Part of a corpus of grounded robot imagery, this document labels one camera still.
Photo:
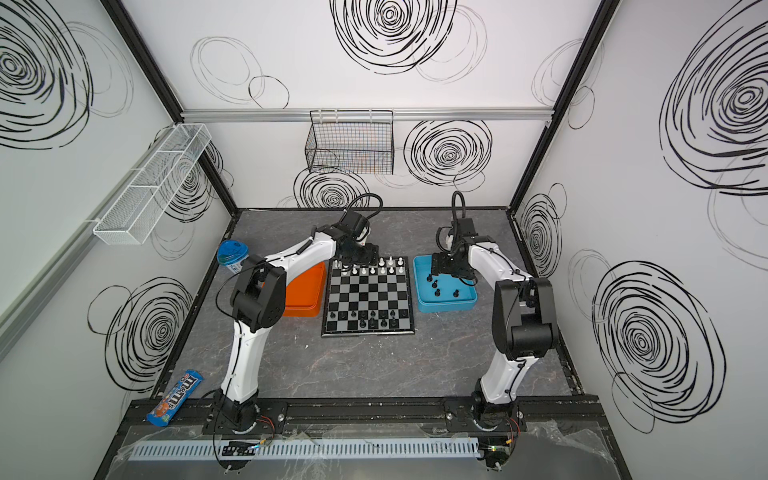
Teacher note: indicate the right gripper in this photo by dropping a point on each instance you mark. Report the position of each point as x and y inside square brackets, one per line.
[453, 265]

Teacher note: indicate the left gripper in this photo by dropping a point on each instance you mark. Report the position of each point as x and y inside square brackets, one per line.
[366, 253]

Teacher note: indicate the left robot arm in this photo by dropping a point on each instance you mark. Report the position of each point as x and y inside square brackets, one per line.
[258, 302]

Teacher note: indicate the orange tray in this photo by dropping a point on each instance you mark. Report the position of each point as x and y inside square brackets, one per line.
[305, 293]

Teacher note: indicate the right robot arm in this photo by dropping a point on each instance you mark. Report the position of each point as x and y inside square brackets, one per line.
[524, 323]

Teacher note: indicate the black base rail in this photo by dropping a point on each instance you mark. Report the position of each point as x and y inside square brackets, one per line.
[452, 412]

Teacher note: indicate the chess board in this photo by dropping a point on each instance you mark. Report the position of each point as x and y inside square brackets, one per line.
[368, 300]

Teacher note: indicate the blue tray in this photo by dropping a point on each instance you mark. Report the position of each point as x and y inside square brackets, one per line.
[440, 293]

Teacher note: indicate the black wire basket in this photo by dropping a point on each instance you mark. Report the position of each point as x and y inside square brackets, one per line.
[353, 140]

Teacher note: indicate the white wire shelf basket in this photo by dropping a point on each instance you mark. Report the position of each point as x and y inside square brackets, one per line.
[168, 182]

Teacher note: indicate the blue lidded cup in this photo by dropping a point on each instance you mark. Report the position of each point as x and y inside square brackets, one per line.
[231, 254]

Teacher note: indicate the white cable duct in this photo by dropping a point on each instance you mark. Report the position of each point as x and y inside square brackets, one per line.
[304, 449]

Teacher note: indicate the candy packet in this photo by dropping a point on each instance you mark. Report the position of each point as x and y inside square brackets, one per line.
[169, 405]

